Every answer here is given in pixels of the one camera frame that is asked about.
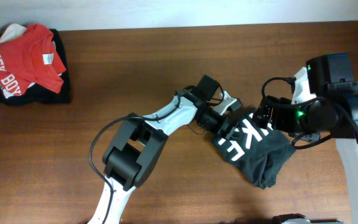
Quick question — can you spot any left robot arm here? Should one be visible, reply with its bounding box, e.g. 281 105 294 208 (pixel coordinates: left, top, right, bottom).
89 75 242 223

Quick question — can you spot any dark green t-shirt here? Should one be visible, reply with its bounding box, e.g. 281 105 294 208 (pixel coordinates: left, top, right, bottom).
212 107 296 189

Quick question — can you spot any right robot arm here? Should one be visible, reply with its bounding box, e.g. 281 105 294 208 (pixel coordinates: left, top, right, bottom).
253 53 358 223

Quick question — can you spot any red printed t-shirt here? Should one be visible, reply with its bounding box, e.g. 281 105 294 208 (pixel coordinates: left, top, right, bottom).
0 24 67 98

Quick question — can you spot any white folded garment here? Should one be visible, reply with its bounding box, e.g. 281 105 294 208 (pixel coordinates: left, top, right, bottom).
0 24 27 44

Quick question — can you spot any black folded garment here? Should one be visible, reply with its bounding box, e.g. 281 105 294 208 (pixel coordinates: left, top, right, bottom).
0 30 70 106

